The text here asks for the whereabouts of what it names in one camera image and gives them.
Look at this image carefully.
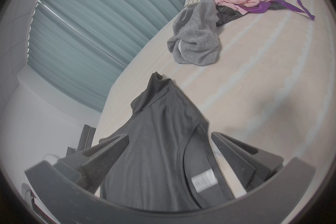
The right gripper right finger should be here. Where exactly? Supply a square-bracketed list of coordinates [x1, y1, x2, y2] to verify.
[211, 132, 284, 189]

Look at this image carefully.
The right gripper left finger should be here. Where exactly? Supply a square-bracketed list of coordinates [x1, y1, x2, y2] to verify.
[54, 134, 131, 193]

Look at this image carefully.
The black T-shirt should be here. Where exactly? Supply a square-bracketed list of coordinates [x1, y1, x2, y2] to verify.
[99, 72, 236, 212]

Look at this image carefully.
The bed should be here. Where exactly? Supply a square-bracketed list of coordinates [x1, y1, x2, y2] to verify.
[94, 0, 323, 200]

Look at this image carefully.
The black chest of drawers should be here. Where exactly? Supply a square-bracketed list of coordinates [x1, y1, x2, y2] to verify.
[66, 124, 96, 158]

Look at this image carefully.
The blue-green curtain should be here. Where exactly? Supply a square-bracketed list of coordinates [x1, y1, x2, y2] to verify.
[37, 0, 196, 67]
[26, 4, 127, 113]

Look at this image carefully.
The grey garment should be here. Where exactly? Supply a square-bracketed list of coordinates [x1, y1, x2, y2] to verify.
[167, 0, 222, 66]

